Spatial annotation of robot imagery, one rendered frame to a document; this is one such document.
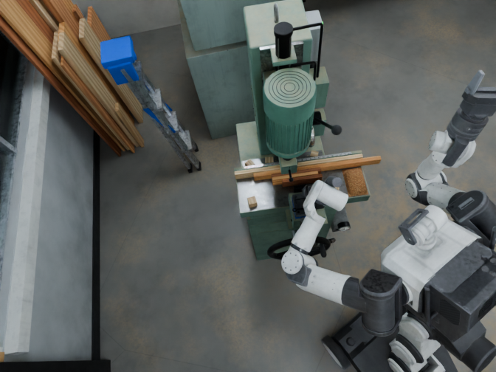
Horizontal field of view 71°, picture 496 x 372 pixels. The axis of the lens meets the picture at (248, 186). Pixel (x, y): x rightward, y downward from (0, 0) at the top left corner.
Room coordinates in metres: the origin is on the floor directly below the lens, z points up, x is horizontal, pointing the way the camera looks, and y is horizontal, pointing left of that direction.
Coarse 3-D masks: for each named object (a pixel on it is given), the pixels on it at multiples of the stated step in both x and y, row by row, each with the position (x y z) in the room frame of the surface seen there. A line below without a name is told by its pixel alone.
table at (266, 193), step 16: (336, 176) 0.70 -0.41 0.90; (240, 192) 0.71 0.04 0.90; (256, 192) 0.70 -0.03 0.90; (272, 192) 0.68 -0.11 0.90; (288, 192) 0.67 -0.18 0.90; (368, 192) 0.59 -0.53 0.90; (240, 208) 0.63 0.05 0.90; (256, 208) 0.62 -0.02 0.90; (272, 208) 0.60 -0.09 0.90; (288, 208) 0.59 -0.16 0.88; (288, 224) 0.52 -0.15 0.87
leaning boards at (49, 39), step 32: (0, 0) 1.78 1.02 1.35; (32, 0) 2.07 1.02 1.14; (64, 0) 2.44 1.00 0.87; (32, 32) 1.81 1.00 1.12; (64, 32) 1.87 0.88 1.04; (96, 32) 2.26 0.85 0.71; (32, 64) 1.67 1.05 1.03; (64, 64) 1.70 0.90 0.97; (96, 64) 2.13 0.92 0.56; (64, 96) 1.67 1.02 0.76; (96, 96) 1.73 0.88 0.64; (128, 96) 2.03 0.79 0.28; (96, 128) 1.68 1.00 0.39; (128, 128) 1.72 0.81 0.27
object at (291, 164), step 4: (280, 160) 0.74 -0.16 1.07; (284, 160) 0.74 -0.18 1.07; (292, 160) 0.73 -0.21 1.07; (296, 160) 0.73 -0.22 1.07; (280, 164) 0.73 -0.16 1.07; (284, 164) 0.72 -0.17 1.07; (288, 164) 0.72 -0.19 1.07; (292, 164) 0.71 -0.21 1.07; (296, 164) 0.71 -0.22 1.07; (280, 168) 0.72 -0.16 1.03; (284, 168) 0.71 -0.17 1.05; (288, 168) 0.71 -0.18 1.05; (292, 168) 0.71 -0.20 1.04; (296, 168) 0.71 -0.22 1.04; (284, 172) 0.71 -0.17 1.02; (288, 172) 0.71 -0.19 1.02; (292, 172) 0.71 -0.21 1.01; (296, 172) 0.71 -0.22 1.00
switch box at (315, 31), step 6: (306, 12) 1.11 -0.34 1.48; (312, 12) 1.11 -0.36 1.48; (318, 12) 1.10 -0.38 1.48; (312, 18) 1.07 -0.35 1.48; (318, 18) 1.07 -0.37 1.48; (312, 30) 1.02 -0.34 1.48; (318, 30) 1.02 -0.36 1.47; (312, 36) 1.02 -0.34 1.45; (318, 36) 1.02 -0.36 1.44; (312, 42) 1.02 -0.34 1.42; (318, 42) 1.02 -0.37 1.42; (312, 48) 1.02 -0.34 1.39; (318, 48) 1.02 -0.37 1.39; (312, 54) 1.02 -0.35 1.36; (312, 60) 1.02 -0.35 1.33
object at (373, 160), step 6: (372, 156) 0.74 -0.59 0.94; (378, 156) 0.74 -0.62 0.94; (330, 162) 0.75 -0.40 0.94; (336, 162) 0.75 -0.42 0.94; (342, 162) 0.74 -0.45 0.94; (348, 162) 0.74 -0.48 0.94; (354, 162) 0.73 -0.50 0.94; (360, 162) 0.73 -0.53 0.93; (366, 162) 0.72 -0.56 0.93; (372, 162) 0.72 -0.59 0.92; (378, 162) 0.72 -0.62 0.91; (324, 168) 0.74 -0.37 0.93; (330, 168) 0.74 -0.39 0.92; (336, 168) 0.73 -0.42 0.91; (258, 174) 0.77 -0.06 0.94; (264, 174) 0.76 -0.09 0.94; (270, 174) 0.75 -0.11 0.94
